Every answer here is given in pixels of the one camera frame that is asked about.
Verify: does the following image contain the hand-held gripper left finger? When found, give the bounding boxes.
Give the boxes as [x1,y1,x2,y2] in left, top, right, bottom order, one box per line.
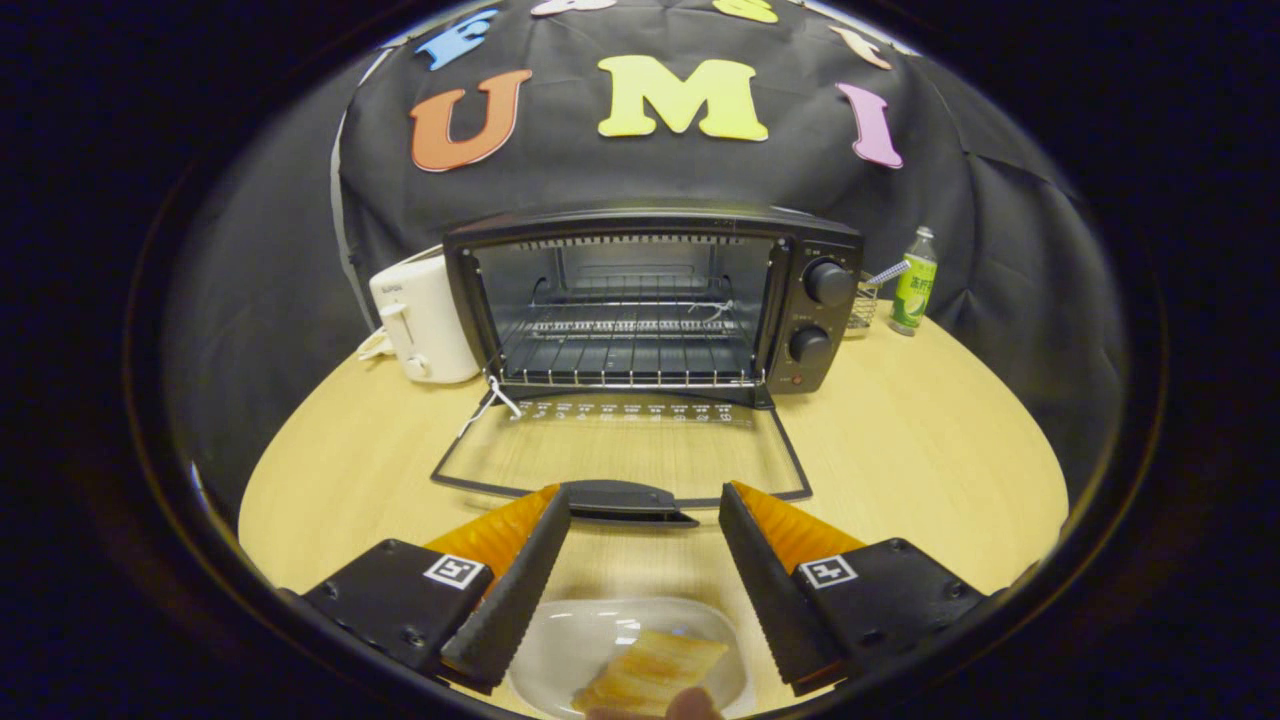
[300,484,573,693]

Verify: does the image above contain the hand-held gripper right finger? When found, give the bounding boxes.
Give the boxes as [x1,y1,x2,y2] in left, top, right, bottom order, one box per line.
[718,481,991,696]

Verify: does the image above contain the black toaster oven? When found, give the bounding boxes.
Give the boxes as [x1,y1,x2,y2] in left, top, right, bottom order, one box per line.
[430,205,866,526]

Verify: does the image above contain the white pop-up toaster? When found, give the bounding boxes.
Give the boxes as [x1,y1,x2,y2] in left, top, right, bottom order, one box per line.
[368,252,481,385]

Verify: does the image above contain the white plate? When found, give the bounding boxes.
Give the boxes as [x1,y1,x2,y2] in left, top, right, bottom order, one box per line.
[508,597,751,719]

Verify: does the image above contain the green drink bottle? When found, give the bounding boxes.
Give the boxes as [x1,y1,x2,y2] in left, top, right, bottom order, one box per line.
[889,226,939,337]

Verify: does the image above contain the black backdrop cloth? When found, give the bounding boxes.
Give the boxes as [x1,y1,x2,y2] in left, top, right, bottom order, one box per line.
[165,0,1131,501]

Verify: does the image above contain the white string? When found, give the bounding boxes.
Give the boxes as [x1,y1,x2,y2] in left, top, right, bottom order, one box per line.
[458,375,523,439]

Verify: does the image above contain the wire mesh basket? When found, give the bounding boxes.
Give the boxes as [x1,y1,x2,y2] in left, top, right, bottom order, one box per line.
[845,270,881,333]

